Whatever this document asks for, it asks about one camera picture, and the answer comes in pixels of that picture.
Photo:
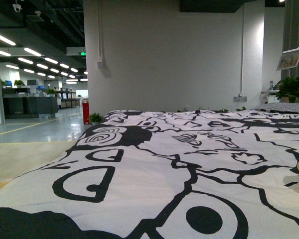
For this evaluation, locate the small potted plant on floor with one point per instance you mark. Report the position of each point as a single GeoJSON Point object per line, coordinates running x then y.
{"type": "Point", "coordinates": [95, 118]}

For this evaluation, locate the red fire extinguisher box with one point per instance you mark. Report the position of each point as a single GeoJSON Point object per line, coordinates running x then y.
{"type": "Point", "coordinates": [85, 107]}

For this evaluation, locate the black and white patterned blanket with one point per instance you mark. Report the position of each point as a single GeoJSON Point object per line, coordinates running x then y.
{"type": "Point", "coordinates": [144, 175]}

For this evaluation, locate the dark reception counter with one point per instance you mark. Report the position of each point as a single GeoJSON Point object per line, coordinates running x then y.
{"type": "Point", "coordinates": [19, 103]}

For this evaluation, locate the striped pillow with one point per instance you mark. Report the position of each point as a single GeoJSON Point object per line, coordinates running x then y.
{"type": "Point", "coordinates": [279, 107]}

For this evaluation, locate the large green potted plant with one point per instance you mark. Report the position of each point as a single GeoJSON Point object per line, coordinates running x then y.
{"type": "Point", "coordinates": [289, 88]}

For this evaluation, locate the framed picture on stand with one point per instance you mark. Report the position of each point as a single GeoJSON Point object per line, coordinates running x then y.
{"type": "Point", "coordinates": [288, 60]}

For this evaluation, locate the wall power outlet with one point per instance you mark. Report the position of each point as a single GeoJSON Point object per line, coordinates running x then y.
{"type": "Point", "coordinates": [239, 99]}

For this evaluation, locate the white ceiling security camera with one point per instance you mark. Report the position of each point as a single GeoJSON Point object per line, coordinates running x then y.
{"type": "Point", "coordinates": [17, 7]}

